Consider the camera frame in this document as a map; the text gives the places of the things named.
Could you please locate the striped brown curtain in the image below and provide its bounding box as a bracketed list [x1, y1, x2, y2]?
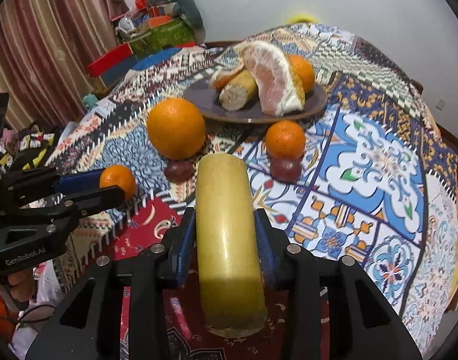
[0, 0, 128, 128]

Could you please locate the sugarcane piece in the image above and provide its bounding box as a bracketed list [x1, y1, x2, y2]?
[219, 68, 259, 112]
[195, 154, 269, 338]

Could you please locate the person's left hand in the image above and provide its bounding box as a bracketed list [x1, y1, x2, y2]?
[7, 266, 38, 289]

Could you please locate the black yellow patterned cloth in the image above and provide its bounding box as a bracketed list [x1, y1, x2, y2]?
[0, 122, 61, 169]

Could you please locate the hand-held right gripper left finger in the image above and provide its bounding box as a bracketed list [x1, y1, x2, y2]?
[26, 206, 197, 360]

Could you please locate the patchwork printed blanket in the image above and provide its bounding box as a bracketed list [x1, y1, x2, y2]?
[45, 22, 458, 360]

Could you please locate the small pomelo segment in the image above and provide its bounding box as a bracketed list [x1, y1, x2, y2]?
[209, 65, 246, 91]

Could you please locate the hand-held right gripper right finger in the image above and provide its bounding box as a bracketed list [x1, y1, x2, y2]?
[253, 207, 422, 360]

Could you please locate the dark wooden bed frame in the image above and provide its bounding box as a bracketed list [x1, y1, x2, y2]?
[197, 39, 248, 50]

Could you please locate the yellow foam tube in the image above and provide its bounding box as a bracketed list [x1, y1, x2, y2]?
[285, 13, 316, 25]

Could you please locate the dark red fruit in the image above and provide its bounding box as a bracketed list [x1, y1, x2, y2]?
[165, 159, 195, 181]
[270, 157, 302, 181]

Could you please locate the red box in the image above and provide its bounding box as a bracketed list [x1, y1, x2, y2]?
[86, 43, 134, 77]

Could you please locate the large orange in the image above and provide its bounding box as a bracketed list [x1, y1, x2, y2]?
[146, 97, 207, 161]

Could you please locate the purple plate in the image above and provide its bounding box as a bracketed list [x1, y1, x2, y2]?
[183, 79, 328, 125]

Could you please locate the large pomelo segment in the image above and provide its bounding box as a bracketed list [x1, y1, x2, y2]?
[234, 41, 306, 117]

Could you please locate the small tangerine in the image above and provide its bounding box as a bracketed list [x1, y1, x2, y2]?
[99, 165, 137, 200]

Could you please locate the green storage box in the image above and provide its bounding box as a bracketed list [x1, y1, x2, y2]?
[127, 19, 197, 59]

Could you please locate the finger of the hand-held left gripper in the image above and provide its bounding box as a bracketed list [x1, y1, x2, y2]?
[62, 185, 125, 216]
[52, 170, 109, 196]

